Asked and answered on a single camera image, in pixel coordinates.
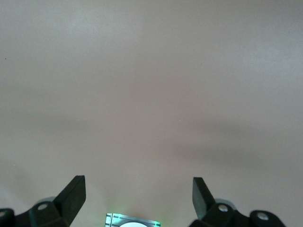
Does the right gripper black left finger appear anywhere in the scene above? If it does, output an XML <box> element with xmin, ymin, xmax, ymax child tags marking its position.
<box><xmin>0</xmin><ymin>175</ymin><xmax>86</xmax><ymax>227</ymax></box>

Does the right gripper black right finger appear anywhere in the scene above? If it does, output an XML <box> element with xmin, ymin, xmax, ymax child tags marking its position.
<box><xmin>192</xmin><ymin>177</ymin><xmax>289</xmax><ymax>227</ymax></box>

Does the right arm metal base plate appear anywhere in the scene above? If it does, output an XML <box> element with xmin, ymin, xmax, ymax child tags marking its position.
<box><xmin>105</xmin><ymin>212</ymin><xmax>162</xmax><ymax>227</ymax></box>

